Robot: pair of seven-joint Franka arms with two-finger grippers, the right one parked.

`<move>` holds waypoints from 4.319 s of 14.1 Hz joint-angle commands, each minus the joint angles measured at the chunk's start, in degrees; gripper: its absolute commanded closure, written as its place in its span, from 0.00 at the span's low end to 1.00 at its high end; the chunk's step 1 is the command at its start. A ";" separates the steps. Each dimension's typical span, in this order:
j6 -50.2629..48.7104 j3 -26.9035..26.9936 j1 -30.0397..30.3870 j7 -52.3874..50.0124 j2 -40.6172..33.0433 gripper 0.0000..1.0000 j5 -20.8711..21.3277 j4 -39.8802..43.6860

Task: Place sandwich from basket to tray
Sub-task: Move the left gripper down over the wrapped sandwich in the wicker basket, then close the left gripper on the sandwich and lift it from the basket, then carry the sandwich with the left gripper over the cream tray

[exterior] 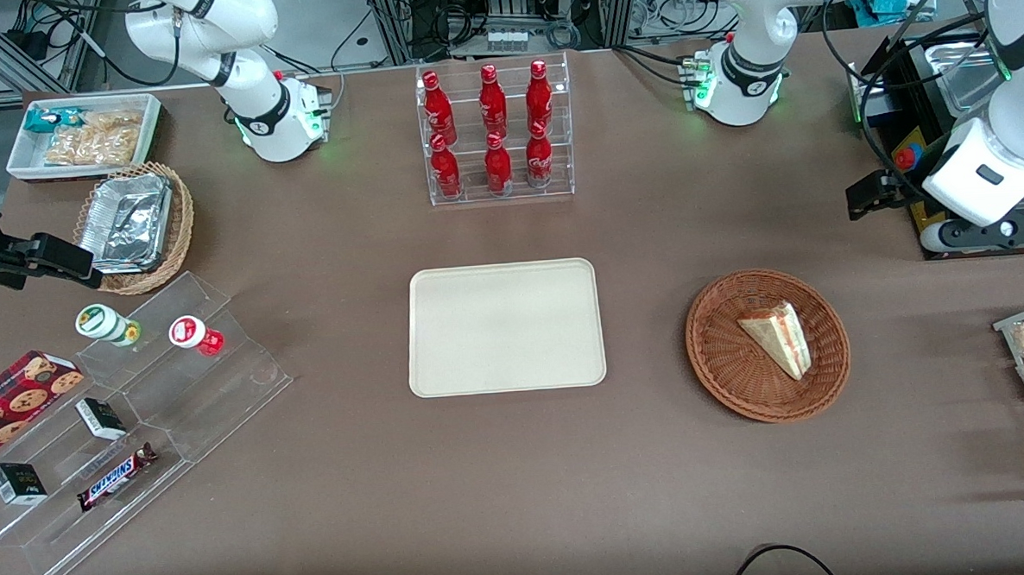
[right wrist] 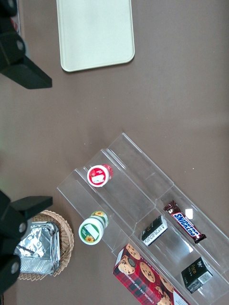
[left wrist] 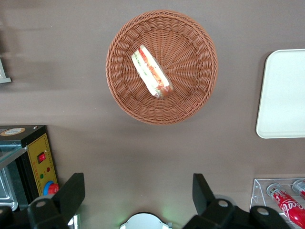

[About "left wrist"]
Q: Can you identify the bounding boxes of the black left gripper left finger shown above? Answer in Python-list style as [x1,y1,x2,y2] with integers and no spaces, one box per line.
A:
[0,173,86,229]

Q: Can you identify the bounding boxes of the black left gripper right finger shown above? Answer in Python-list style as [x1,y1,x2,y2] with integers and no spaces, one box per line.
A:
[183,173,290,229]

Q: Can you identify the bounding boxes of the sandwich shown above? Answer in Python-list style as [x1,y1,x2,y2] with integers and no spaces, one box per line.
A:
[131,46,174,99]

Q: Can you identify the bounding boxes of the cream plastic tray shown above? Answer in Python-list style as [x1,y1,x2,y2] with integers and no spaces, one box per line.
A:
[255,49,305,139]

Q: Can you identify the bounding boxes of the grey pastry tray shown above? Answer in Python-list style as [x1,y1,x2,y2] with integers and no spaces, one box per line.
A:
[0,58,12,84]

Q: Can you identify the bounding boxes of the round brown wicker basket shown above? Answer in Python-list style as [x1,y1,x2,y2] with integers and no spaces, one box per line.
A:
[105,9,219,125]

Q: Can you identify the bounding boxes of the black food warmer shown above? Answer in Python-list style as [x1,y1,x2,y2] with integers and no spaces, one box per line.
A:
[0,125,60,212]

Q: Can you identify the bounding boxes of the clear acrylic bottle rack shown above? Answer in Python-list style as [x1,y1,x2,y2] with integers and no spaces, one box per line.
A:
[249,177,305,229]

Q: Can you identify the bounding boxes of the steel food pan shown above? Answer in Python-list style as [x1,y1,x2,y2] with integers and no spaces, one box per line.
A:
[0,166,19,212]

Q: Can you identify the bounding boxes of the red cola bottle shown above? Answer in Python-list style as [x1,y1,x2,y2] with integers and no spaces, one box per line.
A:
[292,179,305,200]
[266,183,305,226]

